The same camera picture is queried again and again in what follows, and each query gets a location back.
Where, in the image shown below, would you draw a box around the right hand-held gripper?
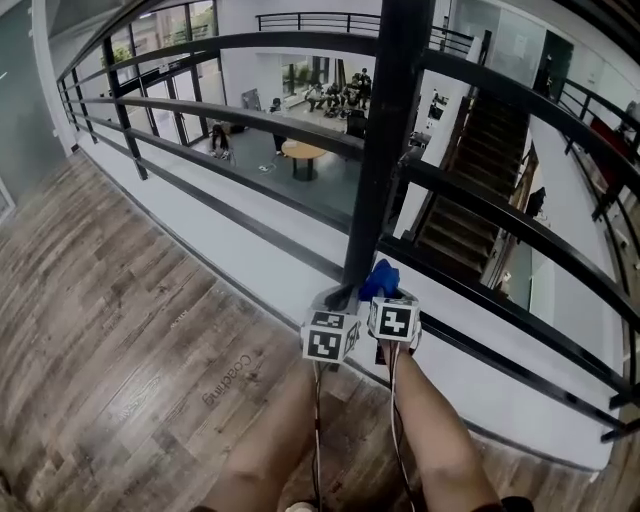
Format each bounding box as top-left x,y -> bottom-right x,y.
367,293 -> 423,354

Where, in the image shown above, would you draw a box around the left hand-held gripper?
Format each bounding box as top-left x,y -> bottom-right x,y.
299,285 -> 363,363

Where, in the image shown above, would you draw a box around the blue cloth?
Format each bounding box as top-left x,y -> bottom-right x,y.
359,258 -> 403,301

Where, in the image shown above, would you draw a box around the wooden railing with black bars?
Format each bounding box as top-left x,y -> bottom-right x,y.
54,0 -> 640,444

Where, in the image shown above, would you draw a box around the person's left forearm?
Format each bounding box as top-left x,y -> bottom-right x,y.
202,360 -> 326,512

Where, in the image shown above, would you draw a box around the person's right forearm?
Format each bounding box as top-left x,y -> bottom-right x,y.
389,349 -> 504,512

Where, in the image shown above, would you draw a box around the black railing with wooden handrail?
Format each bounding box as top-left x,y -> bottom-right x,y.
559,74 -> 640,251

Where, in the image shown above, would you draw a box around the round wooden table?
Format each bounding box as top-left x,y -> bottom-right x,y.
280,138 -> 326,182

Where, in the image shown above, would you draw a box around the dark wooden staircase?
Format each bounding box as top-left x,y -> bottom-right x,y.
399,94 -> 539,289

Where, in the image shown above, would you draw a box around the black office chair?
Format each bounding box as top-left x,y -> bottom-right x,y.
344,108 -> 369,141

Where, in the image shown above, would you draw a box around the black bag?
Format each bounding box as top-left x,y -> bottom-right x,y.
527,185 -> 548,219

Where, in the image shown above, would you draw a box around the glass entrance doors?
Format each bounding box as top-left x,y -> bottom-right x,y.
99,0 -> 224,149

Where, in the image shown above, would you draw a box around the red table cover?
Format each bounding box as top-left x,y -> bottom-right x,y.
589,115 -> 634,166

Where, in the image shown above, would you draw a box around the right hand-held gripper cable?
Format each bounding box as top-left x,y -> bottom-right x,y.
388,349 -> 417,512

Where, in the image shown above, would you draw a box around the hand-held gripper cable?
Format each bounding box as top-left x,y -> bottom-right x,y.
310,360 -> 325,507
388,349 -> 417,512

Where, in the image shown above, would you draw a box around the left hand-held gripper cable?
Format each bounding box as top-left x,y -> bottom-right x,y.
310,360 -> 325,507

